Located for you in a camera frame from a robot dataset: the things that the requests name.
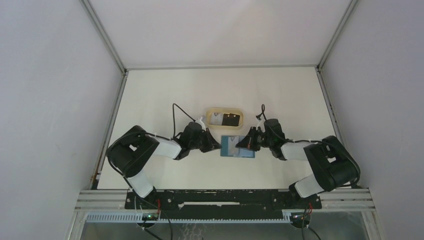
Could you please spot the white card in tray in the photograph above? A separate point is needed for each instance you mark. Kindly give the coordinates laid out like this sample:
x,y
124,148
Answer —
x,y
216,118

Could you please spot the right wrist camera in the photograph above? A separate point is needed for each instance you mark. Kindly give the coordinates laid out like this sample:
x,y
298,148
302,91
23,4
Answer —
x,y
260,122

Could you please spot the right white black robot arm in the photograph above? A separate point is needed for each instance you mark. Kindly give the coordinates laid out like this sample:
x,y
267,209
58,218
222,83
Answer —
x,y
331,164

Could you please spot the blue card holder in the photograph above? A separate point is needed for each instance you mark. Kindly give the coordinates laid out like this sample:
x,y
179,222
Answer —
x,y
223,151

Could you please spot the beige oval tray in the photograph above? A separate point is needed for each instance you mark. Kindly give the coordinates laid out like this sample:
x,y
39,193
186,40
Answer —
x,y
224,111

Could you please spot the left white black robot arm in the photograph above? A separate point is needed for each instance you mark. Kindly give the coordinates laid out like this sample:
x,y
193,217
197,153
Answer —
x,y
129,154

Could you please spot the white card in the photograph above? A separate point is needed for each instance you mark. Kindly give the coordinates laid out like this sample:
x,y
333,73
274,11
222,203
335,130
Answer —
x,y
232,151
216,118

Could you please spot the black card in tray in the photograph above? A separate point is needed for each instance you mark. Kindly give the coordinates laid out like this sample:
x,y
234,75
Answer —
x,y
230,119

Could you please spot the black mounting base plate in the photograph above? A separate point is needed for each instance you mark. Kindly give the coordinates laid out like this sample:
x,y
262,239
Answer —
x,y
222,204

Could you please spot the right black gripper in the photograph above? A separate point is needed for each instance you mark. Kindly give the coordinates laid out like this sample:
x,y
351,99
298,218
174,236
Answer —
x,y
249,140

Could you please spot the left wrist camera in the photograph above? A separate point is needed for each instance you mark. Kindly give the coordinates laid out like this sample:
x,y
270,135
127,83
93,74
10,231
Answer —
x,y
200,121

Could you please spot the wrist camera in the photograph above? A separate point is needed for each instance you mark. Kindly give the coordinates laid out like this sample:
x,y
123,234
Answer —
x,y
260,122
200,121

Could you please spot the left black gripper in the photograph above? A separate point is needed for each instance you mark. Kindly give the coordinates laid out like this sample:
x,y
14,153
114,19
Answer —
x,y
211,144

